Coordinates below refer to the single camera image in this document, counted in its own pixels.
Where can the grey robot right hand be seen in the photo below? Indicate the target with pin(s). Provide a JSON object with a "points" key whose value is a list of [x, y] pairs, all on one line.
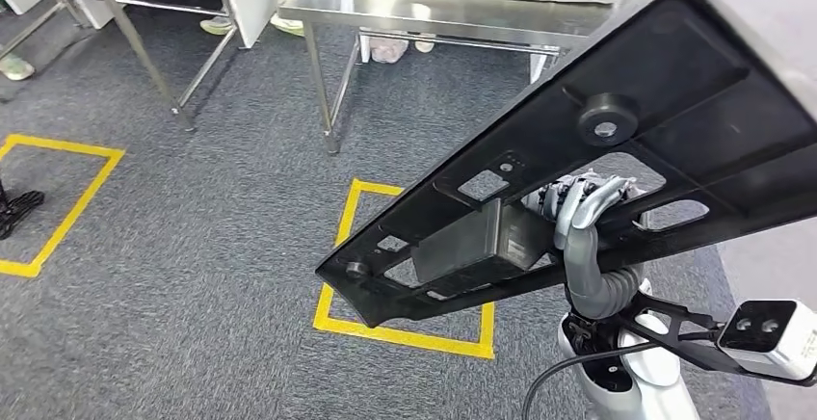
{"points": [[577, 245]]}

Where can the black plastic mounting plate part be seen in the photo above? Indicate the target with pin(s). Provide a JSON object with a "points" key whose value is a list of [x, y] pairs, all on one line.
{"points": [[689, 85]]}

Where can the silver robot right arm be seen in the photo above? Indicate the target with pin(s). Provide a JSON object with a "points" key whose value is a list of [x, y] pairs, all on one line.
{"points": [[664, 391]]}

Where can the stainless steel workbench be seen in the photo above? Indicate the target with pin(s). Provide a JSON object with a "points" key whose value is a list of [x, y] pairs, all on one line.
{"points": [[447, 15]]}

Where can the yellow floor tape square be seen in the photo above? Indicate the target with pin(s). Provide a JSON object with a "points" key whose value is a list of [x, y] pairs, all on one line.
{"points": [[408, 339], [64, 146]]}

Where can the person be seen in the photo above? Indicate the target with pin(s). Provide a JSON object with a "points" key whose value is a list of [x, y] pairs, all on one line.
{"points": [[388, 50], [16, 67], [217, 25]]}

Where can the black ribbed base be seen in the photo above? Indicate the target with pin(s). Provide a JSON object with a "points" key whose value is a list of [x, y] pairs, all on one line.
{"points": [[22, 210]]}

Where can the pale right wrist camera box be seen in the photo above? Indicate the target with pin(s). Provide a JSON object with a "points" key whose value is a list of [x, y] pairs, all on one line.
{"points": [[785, 347]]}

